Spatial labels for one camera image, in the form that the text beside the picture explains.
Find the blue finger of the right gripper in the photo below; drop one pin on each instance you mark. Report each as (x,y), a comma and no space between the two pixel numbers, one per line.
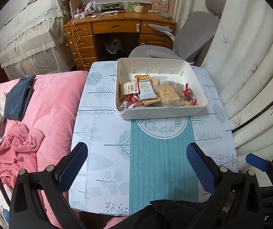
(257,162)

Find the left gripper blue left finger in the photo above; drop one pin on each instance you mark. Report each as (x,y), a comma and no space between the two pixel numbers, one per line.
(70,165)

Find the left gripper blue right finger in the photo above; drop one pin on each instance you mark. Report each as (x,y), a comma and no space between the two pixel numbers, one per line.
(203,166)

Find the round cracker clear pack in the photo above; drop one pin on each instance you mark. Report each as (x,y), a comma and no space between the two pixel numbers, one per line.
(167,95)

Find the red white snack packet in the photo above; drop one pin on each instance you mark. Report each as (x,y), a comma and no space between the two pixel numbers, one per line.
(130,101)

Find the LiPO biscuit packet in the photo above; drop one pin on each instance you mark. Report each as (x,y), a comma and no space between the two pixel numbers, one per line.
(129,88)

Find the oats bar packet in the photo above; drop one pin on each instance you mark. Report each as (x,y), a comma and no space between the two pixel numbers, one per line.
(146,90)

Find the beige cracker packet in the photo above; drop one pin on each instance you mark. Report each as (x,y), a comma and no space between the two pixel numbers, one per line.
(148,102)

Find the clear pack pale pastry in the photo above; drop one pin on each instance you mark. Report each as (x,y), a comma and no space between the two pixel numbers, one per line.
(157,80)

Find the crumpled pink towel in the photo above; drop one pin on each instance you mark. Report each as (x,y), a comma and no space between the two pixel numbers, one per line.
(19,151)

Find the tree-patterned tablecloth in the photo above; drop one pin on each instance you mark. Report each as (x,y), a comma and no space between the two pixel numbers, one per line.
(133,162)

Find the pink bed blanket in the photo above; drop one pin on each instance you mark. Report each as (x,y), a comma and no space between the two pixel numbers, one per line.
(52,109)

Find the navy folded garment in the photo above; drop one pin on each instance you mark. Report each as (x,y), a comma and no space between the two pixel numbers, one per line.
(18,98)

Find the white floral curtain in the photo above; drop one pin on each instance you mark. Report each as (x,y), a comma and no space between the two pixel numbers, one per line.
(240,64)

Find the white plastic storage bin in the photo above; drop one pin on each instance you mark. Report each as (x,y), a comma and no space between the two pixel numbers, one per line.
(178,71)

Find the wooden desk with drawers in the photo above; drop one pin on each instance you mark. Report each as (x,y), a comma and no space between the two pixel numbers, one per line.
(110,37)

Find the grey office chair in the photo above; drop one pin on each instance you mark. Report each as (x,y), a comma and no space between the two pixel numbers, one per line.
(199,28)

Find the dark printed desk box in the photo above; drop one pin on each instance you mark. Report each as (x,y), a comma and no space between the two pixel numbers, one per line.
(112,7)

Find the cream mug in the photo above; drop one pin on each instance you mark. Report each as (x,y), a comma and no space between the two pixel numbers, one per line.
(138,9)

